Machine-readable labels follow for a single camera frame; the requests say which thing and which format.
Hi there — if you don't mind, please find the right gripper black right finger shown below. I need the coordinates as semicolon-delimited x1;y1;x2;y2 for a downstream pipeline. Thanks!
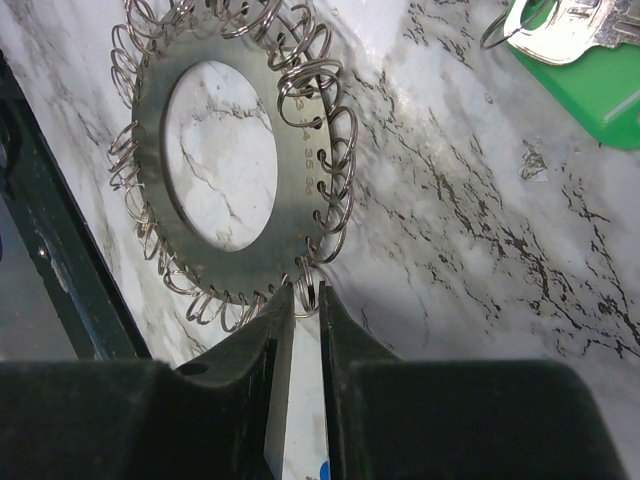
318;285;627;479

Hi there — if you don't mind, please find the steel disc with keyrings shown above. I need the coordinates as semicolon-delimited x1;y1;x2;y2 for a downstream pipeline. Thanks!
109;1;358;332

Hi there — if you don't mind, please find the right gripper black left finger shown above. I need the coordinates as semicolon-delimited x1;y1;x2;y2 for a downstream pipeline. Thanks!
1;284;294;479

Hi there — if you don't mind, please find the blue key tag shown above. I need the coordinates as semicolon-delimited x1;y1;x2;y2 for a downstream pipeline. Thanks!
319;461;330;480

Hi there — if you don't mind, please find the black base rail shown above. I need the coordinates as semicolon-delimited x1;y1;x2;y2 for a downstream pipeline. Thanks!
1;62;150;360

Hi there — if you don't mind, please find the green tag key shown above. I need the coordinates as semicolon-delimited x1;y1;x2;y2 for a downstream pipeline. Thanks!
480;1;639;151

